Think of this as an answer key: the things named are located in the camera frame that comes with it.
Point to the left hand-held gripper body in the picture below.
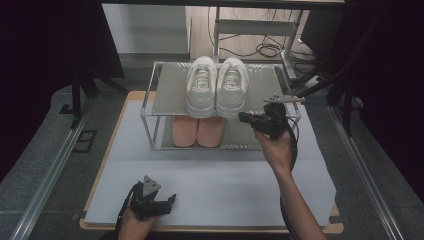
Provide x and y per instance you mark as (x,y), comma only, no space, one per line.
(146,206)

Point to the white board panel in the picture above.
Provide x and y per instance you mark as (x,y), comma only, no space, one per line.
(143,28)

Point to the black floor socket frame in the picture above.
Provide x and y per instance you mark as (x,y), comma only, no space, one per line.
(85,141)

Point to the white sneaker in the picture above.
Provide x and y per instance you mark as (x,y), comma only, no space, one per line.
(232,96)
(201,96)

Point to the metal two-tier shoe rack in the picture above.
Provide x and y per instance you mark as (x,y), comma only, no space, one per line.
(170,90)

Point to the dark curtain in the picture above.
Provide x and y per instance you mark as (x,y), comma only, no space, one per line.
(40,50)
(393,66)

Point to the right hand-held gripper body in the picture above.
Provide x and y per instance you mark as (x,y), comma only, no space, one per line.
(273,121)

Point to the black tripod stand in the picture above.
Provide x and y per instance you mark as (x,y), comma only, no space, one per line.
(346,106)
(76,96)

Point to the pink slipper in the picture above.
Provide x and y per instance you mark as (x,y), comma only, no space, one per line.
(210,133)
(184,133)

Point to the person's left hand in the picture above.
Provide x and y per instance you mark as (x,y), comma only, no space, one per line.
(133,228)

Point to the person's right hand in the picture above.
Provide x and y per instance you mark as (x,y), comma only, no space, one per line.
(276,151)

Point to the aluminium floor rail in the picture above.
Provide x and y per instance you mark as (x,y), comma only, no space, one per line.
(50,173)
(366,180)

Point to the white metal desk frame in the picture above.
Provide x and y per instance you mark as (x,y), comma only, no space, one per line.
(253,27)

